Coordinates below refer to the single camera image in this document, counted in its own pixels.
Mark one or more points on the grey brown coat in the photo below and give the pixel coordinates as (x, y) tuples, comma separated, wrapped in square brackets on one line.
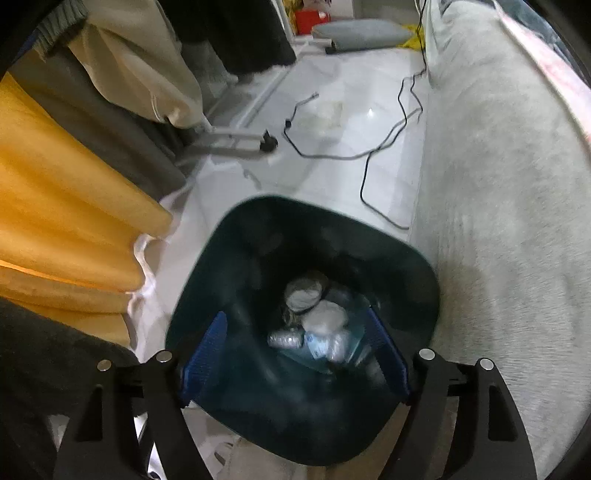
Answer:
[(106, 129)]

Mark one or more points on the pink printed blanket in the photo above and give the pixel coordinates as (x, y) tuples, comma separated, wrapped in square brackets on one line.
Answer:
[(554, 78)]

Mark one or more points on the yellow cloth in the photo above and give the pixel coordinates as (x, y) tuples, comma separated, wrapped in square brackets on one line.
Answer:
[(411, 39)]

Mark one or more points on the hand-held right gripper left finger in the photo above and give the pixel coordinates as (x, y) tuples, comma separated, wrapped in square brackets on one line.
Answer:
[(203, 355)]

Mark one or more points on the grey floor cushion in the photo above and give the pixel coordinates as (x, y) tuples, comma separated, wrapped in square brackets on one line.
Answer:
[(355, 34)]

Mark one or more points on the red box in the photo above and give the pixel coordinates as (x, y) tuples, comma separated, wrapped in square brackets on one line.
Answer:
[(311, 21)]

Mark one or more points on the beige coat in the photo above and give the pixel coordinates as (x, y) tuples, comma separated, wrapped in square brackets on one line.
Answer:
[(138, 60)]

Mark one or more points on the dark trash bin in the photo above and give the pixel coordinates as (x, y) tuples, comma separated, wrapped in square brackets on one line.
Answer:
[(258, 258)]

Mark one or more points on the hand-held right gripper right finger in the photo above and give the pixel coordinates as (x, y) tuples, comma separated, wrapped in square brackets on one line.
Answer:
[(388, 355)]

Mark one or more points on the dark fuzzy cloth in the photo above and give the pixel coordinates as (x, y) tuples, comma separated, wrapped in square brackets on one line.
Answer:
[(46, 369)]

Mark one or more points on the white fuzzy bed cover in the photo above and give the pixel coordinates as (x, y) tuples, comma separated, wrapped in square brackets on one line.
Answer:
[(485, 184)]

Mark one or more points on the hanging clothes on rack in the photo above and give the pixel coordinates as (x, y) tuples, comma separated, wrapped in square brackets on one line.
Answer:
[(69, 194)]

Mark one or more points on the white clothes rack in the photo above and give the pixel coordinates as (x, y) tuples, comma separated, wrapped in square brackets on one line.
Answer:
[(231, 138)]

